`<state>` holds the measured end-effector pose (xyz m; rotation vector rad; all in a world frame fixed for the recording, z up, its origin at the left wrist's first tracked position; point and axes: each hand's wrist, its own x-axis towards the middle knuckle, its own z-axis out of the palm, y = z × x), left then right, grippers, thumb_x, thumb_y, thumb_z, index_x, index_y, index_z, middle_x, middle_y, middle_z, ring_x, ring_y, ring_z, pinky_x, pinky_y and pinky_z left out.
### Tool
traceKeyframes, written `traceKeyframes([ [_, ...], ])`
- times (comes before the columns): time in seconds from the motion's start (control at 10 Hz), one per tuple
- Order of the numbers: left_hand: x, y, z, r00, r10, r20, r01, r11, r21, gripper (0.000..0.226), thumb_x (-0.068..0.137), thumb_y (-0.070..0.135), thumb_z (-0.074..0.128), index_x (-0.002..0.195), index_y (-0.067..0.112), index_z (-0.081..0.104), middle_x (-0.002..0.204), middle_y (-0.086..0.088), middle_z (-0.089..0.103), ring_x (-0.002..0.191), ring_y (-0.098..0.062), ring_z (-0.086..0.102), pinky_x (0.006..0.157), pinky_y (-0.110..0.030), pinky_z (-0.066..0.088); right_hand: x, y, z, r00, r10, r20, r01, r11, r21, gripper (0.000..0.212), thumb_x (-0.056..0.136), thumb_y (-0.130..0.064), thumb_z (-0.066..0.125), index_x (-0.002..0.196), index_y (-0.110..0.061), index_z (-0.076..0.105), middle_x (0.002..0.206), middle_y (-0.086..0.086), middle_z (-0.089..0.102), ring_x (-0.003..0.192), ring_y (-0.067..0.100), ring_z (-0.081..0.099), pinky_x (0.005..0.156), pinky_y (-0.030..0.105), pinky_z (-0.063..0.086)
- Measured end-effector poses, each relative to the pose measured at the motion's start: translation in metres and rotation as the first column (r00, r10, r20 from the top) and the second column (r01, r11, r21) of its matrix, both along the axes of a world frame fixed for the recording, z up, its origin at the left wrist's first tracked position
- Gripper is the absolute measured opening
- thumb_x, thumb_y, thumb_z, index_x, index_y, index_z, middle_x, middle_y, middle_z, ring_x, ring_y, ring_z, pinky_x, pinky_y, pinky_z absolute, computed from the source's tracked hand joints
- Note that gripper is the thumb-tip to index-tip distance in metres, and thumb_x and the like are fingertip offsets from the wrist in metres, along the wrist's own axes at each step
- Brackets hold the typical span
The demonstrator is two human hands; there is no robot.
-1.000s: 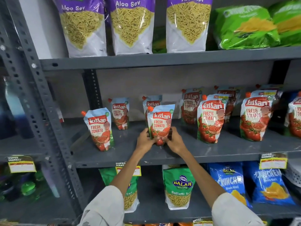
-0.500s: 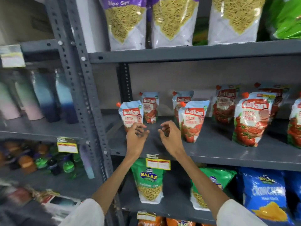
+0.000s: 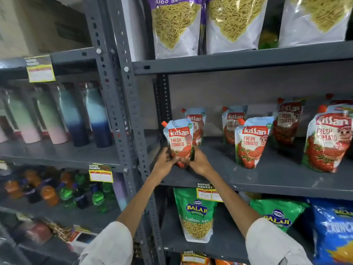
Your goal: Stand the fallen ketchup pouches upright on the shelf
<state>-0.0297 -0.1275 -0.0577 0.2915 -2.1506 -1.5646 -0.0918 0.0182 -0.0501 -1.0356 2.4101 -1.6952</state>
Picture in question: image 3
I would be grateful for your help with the tomato sauce spout pouch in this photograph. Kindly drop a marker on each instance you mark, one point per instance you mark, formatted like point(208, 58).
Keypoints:
point(179, 135)

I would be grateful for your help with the person's right forearm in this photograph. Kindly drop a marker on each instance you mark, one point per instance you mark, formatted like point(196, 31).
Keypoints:
point(229, 201)

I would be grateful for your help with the white product box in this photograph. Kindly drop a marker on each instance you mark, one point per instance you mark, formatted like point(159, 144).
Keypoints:
point(80, 240)

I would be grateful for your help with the blue gradient bottle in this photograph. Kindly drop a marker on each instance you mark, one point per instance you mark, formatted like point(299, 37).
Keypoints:
point(72, 118)
point(97, 118)

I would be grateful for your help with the green foil snack packet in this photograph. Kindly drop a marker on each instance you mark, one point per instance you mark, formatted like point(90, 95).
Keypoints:
point(278, 215)

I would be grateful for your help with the group of small soda bottles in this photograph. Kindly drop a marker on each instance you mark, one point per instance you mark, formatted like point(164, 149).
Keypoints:
point(55, 190)

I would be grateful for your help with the person's right fingers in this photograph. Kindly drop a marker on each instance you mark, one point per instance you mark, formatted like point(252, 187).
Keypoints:
point(194, 162)

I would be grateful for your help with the person's left forearm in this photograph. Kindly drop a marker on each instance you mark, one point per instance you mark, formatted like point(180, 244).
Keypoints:
point(140, 195)

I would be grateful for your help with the lavender bottle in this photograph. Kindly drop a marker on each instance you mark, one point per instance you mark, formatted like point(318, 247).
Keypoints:
point(120, 190)

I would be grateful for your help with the person's left fingers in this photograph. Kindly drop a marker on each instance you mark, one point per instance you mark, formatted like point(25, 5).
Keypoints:
point(169, 156)

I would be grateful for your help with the person's left hand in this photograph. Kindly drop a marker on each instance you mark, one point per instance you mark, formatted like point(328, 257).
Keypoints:
point(163, 164)

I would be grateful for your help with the yellow price label tag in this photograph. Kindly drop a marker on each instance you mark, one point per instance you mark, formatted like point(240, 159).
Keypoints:
point(40, 69)
point(193, 258)
point(208, 192)
point(100, 173)

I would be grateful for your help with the purple snack packet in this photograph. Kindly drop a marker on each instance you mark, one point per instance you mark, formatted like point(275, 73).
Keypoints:
point(203, 22)

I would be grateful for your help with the cardboard box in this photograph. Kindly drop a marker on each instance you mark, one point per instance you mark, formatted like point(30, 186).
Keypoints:
point(41, 24)

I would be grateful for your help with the orange snack packet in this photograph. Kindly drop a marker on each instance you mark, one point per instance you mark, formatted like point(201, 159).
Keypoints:
point(229, 263)

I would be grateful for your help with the dark red product box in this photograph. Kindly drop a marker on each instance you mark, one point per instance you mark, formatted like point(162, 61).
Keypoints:
point(37, 233)

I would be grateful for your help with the white noodle snack packet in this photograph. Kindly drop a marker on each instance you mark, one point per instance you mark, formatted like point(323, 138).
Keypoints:
point(314, 22)
point(235, 24)
point(176, 27)

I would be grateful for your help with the grey metal shelving rack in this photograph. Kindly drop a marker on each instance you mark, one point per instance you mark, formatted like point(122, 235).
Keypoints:
point(248, 56)
point(69, 156)

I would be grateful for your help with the green pink gradient bottle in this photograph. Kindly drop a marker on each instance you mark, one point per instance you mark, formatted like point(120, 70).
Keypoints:
point(51, 117)
point(22, 118)

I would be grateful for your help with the row of ketchup pouches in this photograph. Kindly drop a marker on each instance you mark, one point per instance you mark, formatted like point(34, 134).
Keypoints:
point(252, 143)

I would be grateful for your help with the blue chips packet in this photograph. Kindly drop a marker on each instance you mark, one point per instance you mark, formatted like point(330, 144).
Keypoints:
point(332, 231)

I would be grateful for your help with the white shirt sleeve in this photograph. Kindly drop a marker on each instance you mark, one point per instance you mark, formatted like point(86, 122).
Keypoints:
point(107, 245)
point(275, 245)

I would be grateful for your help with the person's right hand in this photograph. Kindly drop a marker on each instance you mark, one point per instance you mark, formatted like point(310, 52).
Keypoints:
point(200, 164)

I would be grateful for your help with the green noodle snack packet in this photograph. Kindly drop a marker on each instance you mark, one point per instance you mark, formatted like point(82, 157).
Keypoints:
point(195, 215)

